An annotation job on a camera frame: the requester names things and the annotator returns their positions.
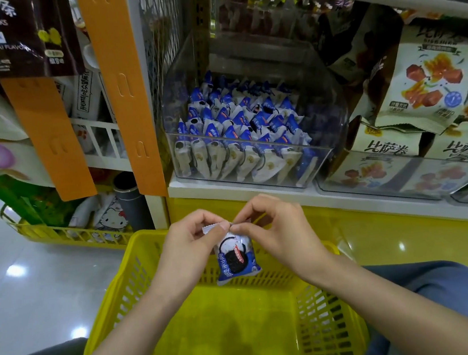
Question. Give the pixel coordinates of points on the person's left hand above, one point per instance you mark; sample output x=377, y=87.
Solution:
x=184, y=255

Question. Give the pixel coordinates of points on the person's right hand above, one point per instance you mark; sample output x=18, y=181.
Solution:
x=289, y=232

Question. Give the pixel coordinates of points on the blue white snack packet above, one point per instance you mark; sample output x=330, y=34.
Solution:
x=236, y=259

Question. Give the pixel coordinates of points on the yellow plastic shopping basket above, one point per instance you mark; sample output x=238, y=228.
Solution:
x=229, y=335

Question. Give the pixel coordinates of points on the pile of blue snack packets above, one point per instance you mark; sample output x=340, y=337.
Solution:
x=240, y=123

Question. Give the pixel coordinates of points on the person's right forearm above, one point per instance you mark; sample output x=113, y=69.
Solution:
x=424, y=313

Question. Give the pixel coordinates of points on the yellow floor basket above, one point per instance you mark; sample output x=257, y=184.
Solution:
x=61, y=235

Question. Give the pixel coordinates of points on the store shelf with yellow base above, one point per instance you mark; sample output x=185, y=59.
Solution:
x=431, y=239

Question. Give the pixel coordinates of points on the green snack bags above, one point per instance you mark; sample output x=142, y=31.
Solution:
x=22, y=201

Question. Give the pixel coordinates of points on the dark grey cylinder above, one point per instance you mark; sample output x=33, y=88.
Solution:
x=132, y=203

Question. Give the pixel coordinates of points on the white cartoon print packet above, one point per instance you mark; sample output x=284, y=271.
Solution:
x=108, y=216

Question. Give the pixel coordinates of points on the clear plastic bin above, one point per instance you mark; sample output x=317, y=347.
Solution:
x=332, y=106
x=385, y=185

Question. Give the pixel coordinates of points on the orange hanging strip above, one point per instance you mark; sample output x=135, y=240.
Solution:
x=48, y=139

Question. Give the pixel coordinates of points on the white card packet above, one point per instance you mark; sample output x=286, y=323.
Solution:
x=86, y=96

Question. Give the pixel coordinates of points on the row of fruit print bags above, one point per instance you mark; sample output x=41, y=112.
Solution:
x=426, y=72

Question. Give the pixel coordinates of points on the row of small brown packets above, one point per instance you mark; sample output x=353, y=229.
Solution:
x=277, y=15

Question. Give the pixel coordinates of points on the black potato stick bag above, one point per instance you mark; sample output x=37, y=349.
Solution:
x=1, y=38

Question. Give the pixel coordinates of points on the orange shelf post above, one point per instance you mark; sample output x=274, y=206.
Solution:
x=124, y=91

